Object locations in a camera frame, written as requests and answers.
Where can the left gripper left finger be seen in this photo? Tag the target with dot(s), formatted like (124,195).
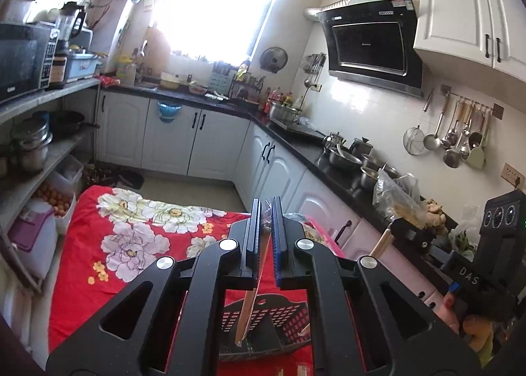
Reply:
(167,321)

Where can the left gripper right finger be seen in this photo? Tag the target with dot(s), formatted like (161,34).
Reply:
(363,320)

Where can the chopsticks pair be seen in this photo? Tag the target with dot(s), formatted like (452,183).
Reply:
(250,296)

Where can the person right hand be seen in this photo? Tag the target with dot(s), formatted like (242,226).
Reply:
(479,328)

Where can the black plastic utensil basket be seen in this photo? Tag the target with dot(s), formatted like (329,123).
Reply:
(274,329)

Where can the red floral tablecloth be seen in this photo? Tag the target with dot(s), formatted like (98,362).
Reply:
(114,234)

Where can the clear plastic bag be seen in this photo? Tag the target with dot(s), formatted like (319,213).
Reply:
(399,198)

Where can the green spatula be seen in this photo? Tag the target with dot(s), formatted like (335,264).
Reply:
(476,157)

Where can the steel ladle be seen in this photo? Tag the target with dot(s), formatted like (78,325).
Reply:
(451,156)

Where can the steel mixing bowl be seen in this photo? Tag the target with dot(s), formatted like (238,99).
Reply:
(342,160)

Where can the blue hanging basin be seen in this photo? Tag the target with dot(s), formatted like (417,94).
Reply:
(168,112)

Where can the steel stock pot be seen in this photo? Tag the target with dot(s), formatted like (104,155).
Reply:
(280,112)

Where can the black frying pan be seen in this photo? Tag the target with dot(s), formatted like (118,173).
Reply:
(66,123)

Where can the stacked steel pots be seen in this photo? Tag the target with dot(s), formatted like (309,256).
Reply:
(30,141)

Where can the white upper cabinet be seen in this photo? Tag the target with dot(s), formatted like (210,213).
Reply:
(488,32)

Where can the black range hood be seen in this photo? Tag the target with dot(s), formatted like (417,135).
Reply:
(372,42)

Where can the wooden cutting board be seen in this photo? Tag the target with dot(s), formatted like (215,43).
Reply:
(156,52)

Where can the blue dish tub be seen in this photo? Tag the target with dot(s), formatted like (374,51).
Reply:
(80,67)

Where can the black microwave oven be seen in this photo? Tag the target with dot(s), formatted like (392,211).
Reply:
(26,59)

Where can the black blender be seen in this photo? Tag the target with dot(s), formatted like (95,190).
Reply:
(69,22)

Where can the wall fan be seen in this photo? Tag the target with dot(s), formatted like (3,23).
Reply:
(273,59)

